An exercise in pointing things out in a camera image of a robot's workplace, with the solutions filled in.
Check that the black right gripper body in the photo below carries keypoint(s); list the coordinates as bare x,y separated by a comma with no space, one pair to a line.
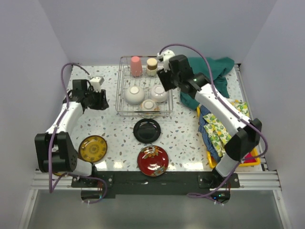
167,79

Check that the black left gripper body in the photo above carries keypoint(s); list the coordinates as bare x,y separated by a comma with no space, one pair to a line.
96,100

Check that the white speckled bowl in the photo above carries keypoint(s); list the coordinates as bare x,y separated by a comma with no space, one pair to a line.
158,94

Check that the steel cup beige sleeve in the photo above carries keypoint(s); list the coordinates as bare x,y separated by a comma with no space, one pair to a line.
151,67

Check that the metal wire dish rack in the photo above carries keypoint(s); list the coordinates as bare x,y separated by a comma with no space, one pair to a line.
144,81

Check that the pink plastic cup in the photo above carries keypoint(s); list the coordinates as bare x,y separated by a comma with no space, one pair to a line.
136,66

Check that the white floral bowl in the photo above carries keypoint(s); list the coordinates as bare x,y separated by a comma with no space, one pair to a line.
149,106

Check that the black plate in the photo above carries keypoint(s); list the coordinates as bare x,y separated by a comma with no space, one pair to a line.
147,131

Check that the red floral plate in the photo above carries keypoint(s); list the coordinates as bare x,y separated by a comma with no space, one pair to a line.
153,161

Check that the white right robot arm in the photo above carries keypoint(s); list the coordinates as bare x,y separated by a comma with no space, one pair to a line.
244,132

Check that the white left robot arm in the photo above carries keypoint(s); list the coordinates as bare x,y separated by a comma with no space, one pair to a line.
55,146

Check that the yellow patterned plate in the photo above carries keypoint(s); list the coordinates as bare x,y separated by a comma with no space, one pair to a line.
92,149
58,174

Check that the blue checked cloth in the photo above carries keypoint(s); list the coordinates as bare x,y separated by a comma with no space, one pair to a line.
207,140

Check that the teal green cloth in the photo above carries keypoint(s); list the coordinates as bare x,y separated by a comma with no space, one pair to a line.
219,67

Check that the lemon print cloth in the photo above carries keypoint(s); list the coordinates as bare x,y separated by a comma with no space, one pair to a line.
216,131

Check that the yellow plastic bin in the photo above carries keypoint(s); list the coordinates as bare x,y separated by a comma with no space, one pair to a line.
213,163

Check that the magenta cloth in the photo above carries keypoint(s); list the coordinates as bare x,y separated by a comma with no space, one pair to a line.
249,159

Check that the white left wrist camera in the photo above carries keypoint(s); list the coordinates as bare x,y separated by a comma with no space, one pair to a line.
96,82

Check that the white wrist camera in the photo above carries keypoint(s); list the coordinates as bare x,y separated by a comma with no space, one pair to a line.
164,57
96,82

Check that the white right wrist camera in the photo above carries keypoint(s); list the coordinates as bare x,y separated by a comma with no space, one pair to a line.
164,57

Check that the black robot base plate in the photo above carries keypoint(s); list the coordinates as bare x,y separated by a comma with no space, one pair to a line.
137,183

